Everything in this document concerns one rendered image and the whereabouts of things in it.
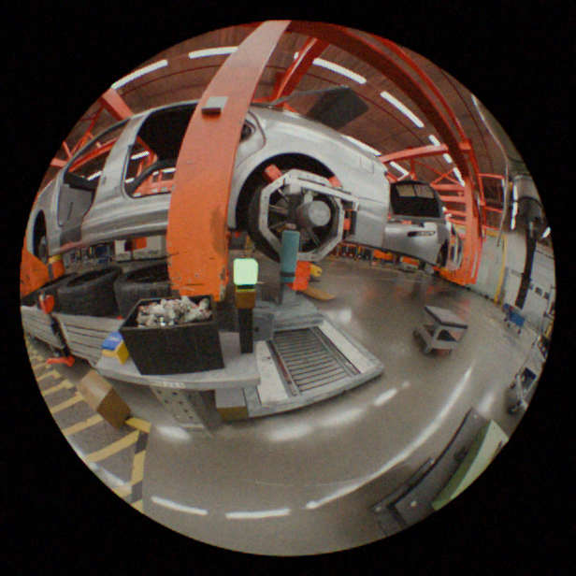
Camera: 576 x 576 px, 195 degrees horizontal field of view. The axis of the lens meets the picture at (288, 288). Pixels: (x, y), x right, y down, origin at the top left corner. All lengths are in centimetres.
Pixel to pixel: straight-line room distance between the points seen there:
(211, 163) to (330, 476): 106
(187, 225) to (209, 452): 78
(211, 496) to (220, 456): 19
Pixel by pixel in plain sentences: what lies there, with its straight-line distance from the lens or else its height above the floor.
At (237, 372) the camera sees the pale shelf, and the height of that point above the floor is 45.
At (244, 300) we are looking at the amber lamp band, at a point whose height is 59.
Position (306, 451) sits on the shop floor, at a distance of 74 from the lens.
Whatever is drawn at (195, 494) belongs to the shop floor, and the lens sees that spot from 75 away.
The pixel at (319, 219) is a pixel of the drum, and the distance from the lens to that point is 82.
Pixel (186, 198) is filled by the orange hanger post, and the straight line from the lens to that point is 46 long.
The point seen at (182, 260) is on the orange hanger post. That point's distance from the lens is 45.
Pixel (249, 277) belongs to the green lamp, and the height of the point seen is 63.
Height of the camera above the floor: 71
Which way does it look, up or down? 18 degrees down
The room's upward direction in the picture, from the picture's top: 6 degrees clockwise
